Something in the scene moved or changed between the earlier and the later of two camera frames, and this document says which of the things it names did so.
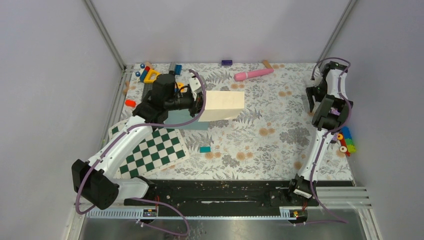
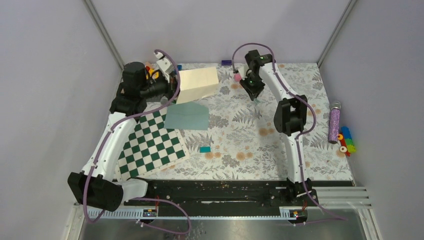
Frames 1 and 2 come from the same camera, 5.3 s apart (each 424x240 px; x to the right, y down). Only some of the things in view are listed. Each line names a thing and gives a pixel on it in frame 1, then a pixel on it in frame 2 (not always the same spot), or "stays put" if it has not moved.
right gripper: (312, 91) → (253, 92)
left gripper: (196, 106) → (172, 88)
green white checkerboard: (159, 148) stays put
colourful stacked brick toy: (346, 141) stays put
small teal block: (205, 149) stays put
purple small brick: (226, 62) stays put
